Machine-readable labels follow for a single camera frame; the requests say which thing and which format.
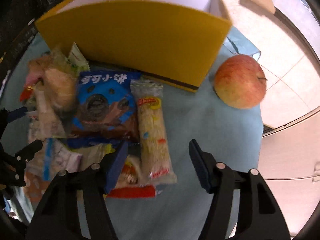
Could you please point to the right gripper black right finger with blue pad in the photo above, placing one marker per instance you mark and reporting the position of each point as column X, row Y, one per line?
column 259, row 214

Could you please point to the pink snack packet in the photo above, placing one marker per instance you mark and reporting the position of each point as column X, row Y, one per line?
column 33, row 77

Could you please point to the white cabinet with handles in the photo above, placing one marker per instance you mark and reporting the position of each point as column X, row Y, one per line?
column 289, row 163

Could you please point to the red yellow apple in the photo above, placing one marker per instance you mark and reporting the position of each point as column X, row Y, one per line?
column 240, row 82

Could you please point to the light blue printed tablecloth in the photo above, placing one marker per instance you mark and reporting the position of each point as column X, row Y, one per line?
column 231, row 135

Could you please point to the yellow cardboard box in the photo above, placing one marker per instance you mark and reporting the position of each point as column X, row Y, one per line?
column 176, row 41

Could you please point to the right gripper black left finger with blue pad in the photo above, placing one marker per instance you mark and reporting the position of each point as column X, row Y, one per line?
column 56, row 216

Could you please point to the red snack packet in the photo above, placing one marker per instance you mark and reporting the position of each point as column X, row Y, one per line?
column 148, row 191

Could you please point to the blue cookie snack packet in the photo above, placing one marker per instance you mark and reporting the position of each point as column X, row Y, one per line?
column 106, row 109

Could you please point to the clear noodle snack packet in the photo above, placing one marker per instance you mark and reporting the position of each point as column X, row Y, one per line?
column 154, row 149

